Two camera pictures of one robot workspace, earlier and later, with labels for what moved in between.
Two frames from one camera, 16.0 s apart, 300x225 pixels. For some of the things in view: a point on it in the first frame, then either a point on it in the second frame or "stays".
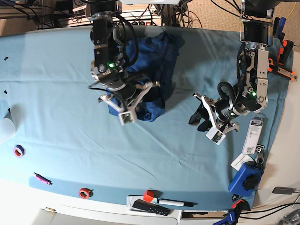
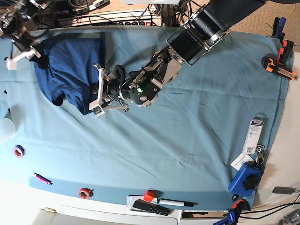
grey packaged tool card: (253, 134) stays
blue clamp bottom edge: (230, 219) stays
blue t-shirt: (155, 68) → (70, 72)
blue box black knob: (247, 180) stays
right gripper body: (224, 109) → (112, 87)
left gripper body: (126, 93) → (22, 43)
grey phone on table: (283, 190) stays
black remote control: (150, 207) stays
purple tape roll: (18, 151) stays
